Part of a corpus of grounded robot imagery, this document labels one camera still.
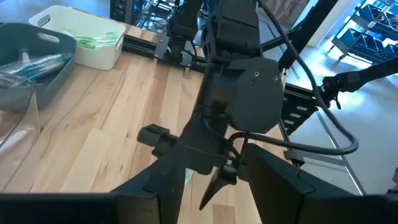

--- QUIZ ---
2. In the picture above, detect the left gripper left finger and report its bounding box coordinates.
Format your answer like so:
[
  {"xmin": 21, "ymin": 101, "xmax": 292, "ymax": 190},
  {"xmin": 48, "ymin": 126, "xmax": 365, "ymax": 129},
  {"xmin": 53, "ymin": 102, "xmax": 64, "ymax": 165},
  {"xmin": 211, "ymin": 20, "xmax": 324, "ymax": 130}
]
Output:
[{"xmin": 0, "ymin": 151, "xmax": 187, "ymax": 224}]

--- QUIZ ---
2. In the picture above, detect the teal plastic bin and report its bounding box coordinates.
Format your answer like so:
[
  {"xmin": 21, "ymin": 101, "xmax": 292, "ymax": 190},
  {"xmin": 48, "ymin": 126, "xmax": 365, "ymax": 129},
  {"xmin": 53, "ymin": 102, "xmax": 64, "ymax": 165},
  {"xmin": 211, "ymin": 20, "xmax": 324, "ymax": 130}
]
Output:
[{"xmin": 0, "ymin": 22, "xmax": 78, "ymax": 111}]

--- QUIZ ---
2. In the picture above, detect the clear plastic bin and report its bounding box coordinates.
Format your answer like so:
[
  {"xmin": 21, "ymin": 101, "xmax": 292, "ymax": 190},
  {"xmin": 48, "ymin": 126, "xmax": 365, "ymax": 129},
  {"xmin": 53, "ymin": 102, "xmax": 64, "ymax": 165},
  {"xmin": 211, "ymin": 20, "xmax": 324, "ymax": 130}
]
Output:
[{"xmin": 0, "ymin": 73, "xmax": 42, "ymax": 154}]

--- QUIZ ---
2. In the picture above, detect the blue toothbrush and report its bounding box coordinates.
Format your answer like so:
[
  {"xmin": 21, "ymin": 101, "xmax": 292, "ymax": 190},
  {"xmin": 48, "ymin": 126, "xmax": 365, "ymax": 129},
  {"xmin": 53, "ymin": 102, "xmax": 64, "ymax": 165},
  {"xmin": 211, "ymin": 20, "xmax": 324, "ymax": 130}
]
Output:
[
  {"xmin": 0, "ymin": 52, "xmax": 74, "ymax": 78},
  {"xmin": 0, "ymin": 60, "xmax": 63, "ymax": 82}
]

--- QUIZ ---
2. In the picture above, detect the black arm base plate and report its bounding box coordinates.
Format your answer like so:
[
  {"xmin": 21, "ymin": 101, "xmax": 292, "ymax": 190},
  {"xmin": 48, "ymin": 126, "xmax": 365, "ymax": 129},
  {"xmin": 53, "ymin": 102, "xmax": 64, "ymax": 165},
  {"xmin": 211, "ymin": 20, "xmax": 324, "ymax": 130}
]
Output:
[{"xmin": 153, "ymin": 30, "xmax": 208, "ymax": 73}]

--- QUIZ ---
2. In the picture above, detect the blue storage bin rack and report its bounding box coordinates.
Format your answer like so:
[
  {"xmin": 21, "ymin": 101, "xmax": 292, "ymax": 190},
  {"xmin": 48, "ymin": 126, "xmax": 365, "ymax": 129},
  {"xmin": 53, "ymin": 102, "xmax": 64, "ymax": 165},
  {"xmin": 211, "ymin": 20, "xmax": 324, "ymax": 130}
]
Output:
[{"xmin": 330, "ymin": 0, "xmax": 398, "ymax": 65}]

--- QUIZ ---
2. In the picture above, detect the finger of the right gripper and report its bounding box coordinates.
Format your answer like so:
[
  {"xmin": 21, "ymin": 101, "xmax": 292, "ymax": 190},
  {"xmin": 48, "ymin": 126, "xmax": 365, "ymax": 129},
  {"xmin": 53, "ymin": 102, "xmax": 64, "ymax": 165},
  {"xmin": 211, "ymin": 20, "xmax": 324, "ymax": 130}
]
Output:
[{"xmin": 198, "ymin": 166, "xmax": 239, "ymax": 212}]

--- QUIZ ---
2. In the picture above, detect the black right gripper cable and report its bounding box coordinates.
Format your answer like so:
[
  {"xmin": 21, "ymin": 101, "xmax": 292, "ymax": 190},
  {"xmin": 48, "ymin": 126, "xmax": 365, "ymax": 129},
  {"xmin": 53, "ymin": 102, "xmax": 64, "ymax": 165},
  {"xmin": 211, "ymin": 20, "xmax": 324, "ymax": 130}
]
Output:
[{"xmin": 228, "ymin": 0, "xmax": 360, "ymax": 156}]

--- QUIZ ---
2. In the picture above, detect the white plastic bin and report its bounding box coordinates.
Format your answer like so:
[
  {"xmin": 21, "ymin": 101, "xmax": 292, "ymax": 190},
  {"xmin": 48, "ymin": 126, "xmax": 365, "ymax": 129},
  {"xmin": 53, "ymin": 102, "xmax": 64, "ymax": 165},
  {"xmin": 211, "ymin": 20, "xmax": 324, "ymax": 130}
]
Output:
[{"xmin": 28, "ymin": 4, "xmax": 127, "ymax": 71}]

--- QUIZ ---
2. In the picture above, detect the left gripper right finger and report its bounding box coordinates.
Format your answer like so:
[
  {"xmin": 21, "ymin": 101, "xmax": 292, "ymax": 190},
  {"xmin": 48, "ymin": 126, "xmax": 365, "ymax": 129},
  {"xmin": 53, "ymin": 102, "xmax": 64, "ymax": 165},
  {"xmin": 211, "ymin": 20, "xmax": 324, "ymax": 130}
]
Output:
[{"xmin": 244, "ymin": 142, "xmax": 398, "ymax": 224}]

